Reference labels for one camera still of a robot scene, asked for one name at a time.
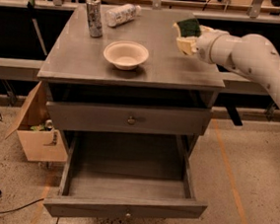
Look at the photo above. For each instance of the closed grey top drawer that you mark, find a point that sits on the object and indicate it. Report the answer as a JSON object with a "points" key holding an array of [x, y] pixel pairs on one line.
{"points": [[125, 118]]}

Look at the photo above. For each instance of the lying clear plastic bottle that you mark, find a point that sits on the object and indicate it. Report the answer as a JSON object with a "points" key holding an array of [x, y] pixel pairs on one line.
{"points": [[122, 14]]}

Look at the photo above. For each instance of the tall silver drink can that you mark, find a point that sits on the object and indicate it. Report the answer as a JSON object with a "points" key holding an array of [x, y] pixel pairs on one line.
{"points": [[94, 17]]}

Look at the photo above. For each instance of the open grey middle drawer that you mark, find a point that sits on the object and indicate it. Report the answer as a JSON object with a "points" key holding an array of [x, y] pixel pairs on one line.
{"points": [[127, 175]]}

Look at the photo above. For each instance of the green and yellow sponge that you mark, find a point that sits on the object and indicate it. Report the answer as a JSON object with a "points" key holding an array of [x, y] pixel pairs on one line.
{"points": [[188, 28]]}

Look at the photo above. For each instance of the white paper bowl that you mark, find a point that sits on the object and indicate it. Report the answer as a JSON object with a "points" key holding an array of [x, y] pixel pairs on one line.
{"points": [[126, 55]]}

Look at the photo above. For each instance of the grey wooden drawer cabinet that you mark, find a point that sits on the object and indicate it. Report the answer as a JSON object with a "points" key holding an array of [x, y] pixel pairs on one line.
{"points": [[75, 71]]}

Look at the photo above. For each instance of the can inside cardboard box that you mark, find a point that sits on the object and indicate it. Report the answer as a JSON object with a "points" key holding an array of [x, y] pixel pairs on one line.
{"points": [[48, 125]]}

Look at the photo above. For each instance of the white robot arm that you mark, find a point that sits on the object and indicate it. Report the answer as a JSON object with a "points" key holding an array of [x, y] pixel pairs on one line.
{"points": [[251, 56]]}

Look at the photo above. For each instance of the open cardboard box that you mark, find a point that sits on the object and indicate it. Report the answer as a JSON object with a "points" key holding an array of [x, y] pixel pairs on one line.
{"points": [[38, 144]]}

